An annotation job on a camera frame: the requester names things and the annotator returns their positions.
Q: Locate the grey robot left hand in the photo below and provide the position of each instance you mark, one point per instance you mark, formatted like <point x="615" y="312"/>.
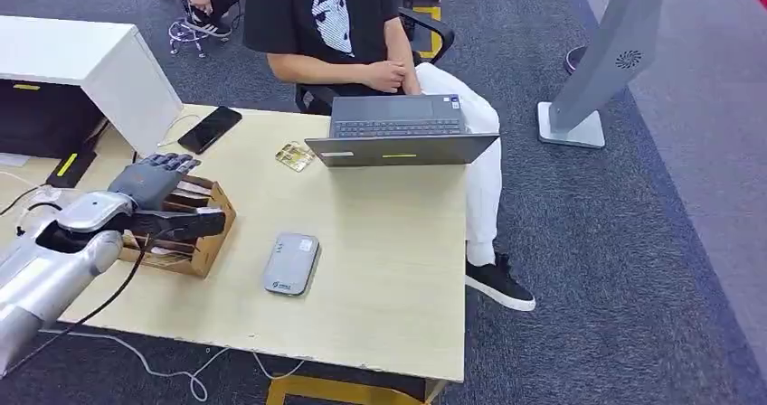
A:
<point x="150" y="180"/>

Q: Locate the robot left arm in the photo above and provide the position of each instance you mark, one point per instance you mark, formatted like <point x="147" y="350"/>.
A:
<point x="36" y="282"/>

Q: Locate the card in wooden box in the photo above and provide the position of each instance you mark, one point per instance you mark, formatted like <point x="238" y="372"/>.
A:
<point x="193" y="188"/>

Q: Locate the black smartphone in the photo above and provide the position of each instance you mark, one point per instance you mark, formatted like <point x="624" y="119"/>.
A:
<point x="210" y="129"/>

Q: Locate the black block with yellow label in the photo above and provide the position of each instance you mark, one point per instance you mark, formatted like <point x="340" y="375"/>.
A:
<point x="71" y="167"/>

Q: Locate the wooden card box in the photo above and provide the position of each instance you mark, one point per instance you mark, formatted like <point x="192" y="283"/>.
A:
<point x="207" y="252"/>

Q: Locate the white cabinet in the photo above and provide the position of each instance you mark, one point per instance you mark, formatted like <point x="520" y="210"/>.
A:
<point x="114" y="73"/>

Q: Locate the yellow patterned card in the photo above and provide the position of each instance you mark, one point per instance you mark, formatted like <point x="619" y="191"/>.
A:
<point x="295" y="157"/>

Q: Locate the chrome stool base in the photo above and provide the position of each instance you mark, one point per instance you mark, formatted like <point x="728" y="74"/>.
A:
<point x="186" y="37"/>

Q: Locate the grey card reader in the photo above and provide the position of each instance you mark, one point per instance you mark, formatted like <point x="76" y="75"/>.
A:
<point x="291" y="264"/>

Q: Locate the seated person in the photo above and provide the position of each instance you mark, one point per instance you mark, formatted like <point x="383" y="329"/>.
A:
<point x="323" y="19"/>

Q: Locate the grey laptop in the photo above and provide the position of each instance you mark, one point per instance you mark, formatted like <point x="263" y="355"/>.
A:
<point x="398" y="149"/>

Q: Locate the dark round floor base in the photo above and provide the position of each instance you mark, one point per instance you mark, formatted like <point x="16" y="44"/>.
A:
<point x="574" y="60"/>

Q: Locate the grey floor stand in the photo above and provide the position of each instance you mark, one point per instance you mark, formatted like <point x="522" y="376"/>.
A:
<point x="605" y="55"/>

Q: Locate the yellow desk frame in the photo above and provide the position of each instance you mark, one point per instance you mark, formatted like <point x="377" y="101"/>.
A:
<point x="335" y="393"/>

